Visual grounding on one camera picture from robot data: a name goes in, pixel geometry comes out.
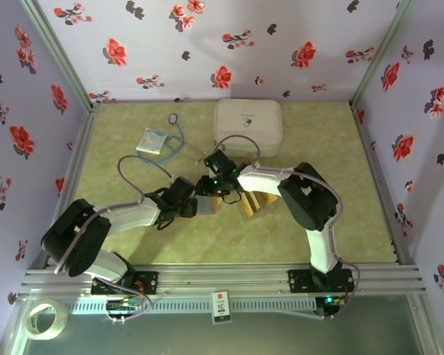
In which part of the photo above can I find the white black label tag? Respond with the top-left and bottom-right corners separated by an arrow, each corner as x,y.
211,291 -> 231,325

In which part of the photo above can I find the aluminium side rail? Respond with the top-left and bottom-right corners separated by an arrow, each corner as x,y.
351,104 -> 417,266
24,105 -> 101,275

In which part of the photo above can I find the aluminium frame post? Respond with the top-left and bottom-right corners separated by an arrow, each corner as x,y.
20,0 -> 99,109
350,0 -> 418,107

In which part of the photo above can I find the grey right arm cable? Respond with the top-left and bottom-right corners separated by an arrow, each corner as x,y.
212,135 -> 363,321

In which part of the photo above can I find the white blue sealed packet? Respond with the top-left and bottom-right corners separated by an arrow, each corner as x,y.
135,127 -> 168,155

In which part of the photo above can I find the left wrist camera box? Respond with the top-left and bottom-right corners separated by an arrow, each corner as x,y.
168,176 -> 196,203

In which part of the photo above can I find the clear tape roll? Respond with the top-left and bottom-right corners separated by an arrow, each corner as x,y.
24,299 -> 70,341

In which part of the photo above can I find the small controller board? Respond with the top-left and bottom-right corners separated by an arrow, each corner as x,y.
106,295 -> 146,323
315,294 -> 347,320

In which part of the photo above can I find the wooden card rack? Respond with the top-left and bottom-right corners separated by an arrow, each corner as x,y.
238,155 -> 281,223

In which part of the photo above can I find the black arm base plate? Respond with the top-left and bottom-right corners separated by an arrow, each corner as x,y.
90,271 -> 160,297
287,268 -> 355,295

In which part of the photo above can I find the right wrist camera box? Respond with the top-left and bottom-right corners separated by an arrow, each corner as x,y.
203,149 -> 238,175

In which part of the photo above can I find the pink card holder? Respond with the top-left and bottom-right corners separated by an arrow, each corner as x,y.
195,195 -> 218,217

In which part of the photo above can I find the blue stethoscope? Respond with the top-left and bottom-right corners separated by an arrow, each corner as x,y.
138,112 -> 210,167

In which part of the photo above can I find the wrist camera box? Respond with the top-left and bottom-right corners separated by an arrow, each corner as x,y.
168,176 -> 196,203
203,149 -> 238,175

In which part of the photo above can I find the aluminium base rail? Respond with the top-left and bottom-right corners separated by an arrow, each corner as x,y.
18,263 -> 428,301

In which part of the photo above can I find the slotted grey cable duct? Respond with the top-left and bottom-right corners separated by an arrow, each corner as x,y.
64,297 -> 317,314

